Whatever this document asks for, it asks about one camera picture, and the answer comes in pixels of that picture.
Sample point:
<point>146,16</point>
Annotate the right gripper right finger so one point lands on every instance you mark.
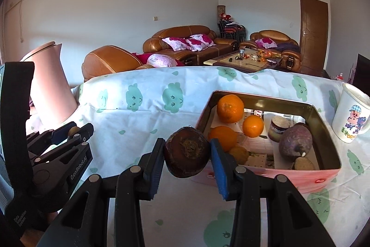
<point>290,220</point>

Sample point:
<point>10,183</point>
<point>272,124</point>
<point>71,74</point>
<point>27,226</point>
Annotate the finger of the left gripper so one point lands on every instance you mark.
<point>38,142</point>
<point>71,156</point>

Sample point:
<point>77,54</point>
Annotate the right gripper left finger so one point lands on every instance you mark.
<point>83,220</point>

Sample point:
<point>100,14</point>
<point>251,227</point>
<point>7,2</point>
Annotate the small yellow-brown longan fruit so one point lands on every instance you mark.
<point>73,131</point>

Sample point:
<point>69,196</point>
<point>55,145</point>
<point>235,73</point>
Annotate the large purple round fruit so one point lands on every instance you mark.
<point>296,141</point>

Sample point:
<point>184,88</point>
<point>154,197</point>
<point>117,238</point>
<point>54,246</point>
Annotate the layered cake slice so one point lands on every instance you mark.
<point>278,126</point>

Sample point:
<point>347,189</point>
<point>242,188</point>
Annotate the small orange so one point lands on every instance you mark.
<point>253,126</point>

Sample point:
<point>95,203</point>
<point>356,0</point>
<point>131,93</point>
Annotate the dark brown mangosteen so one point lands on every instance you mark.
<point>187,151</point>

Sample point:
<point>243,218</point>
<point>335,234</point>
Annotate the large orange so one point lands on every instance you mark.
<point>230,108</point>

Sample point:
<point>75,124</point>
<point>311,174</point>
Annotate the pink biscuit tin box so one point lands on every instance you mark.
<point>325,150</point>

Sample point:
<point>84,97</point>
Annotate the pink electric kettle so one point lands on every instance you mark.
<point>50,91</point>

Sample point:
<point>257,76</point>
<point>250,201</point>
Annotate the round biscuit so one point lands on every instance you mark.
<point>303,164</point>

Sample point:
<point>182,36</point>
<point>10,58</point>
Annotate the paper leaflet in tin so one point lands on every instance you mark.
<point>263,152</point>

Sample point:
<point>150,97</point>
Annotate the cloud print tablecloth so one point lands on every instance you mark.
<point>131,110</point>

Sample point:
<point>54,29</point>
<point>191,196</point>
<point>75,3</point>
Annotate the brown leather armchair near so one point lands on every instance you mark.
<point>112,59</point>

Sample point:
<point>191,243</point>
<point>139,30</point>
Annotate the brown leather armchair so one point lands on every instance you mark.
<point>112,59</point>
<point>277,43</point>

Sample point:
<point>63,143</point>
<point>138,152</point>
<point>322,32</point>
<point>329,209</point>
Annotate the white cartoon pig mug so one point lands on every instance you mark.
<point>352,115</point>

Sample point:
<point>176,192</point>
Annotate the pink pillow on armchair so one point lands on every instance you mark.
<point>161,61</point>

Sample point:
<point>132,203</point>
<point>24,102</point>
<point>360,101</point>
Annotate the brown leather three-seat sofa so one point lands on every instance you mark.
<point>188,57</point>

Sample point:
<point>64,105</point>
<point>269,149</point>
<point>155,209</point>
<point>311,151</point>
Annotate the black television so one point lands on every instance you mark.
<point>361,78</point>

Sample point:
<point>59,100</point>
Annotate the wooden coffee table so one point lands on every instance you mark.
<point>246,60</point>

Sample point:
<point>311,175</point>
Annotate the pink floral cushion left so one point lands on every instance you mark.
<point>177,44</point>

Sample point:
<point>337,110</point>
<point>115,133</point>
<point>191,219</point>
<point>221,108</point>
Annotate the pink floral cushion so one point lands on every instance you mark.
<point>177,44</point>
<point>265,43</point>
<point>199,42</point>

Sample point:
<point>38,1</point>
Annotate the brown leather armchair far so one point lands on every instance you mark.
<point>277,43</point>

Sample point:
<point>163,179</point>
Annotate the pink floral cushion far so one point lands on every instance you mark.
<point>265,43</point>

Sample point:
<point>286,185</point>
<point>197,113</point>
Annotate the pink floral cushion right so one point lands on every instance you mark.
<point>199,42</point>

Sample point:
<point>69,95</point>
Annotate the stacked dark chairs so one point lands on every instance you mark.
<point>229,29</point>

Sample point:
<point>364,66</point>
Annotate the brown wooden door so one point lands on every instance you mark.
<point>314,29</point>

